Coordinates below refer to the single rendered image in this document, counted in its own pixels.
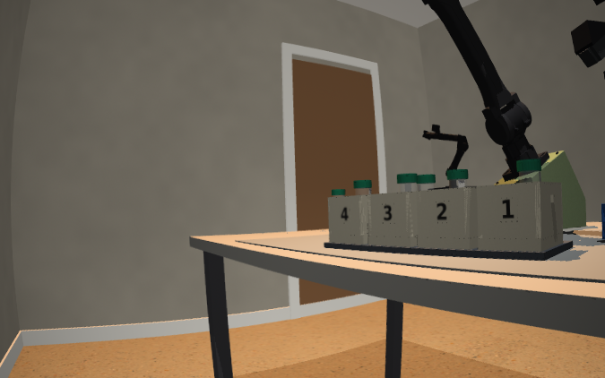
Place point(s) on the clear tube with dark green cap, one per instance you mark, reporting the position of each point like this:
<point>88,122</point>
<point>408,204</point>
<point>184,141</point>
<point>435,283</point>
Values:
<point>529,170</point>

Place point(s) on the sample tube with orange liquid and dark green cap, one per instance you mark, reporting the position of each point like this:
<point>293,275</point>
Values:
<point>457,178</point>

